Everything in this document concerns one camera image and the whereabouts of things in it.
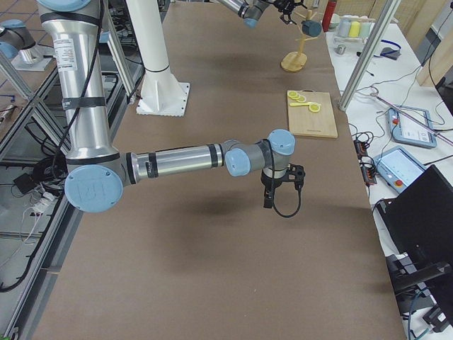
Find grey cup on side table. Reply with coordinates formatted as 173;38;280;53
337;18;351;38

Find black power strip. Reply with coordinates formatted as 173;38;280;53
353;140;377;186

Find lemon slice front left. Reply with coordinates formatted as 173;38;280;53
308;102;321;113

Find aluminium frame post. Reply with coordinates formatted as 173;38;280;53
338;0;401;112

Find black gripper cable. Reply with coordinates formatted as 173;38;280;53
270;141;302;217

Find light green cup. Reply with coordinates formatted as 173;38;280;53
359;21;372;39

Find yellow cup on side table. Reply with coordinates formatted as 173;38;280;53
348;21;360;38

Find blue teach pendant far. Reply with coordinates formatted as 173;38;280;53
386;106;437;149

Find blue teach pendant near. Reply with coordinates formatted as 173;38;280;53
374;146;427;193

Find small metal cup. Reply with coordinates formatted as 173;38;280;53
335;45;346;55

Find bamboo cutting board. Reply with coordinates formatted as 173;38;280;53
287;90;338;138

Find red bottle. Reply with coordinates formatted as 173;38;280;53
322;0;337;32

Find wooden cup storage rack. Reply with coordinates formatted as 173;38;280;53
280;9;319;73

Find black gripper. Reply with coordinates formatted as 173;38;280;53
260;164;305;208
274;0;307;25

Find blue cup green inside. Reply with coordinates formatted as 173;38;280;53
302;20;322;38

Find black monitor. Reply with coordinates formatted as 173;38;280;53
377;164;452;322

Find yellow plastic knife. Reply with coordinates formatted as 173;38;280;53
288;102;312;107

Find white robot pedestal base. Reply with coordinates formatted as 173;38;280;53
127;0;190;117

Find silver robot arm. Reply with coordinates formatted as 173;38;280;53
218;0;307;28
37;1;305;218

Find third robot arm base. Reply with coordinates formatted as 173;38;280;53
1;19;54;72

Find blue teach pendant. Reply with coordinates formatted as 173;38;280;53
374;146;427;193
386;106;437;149

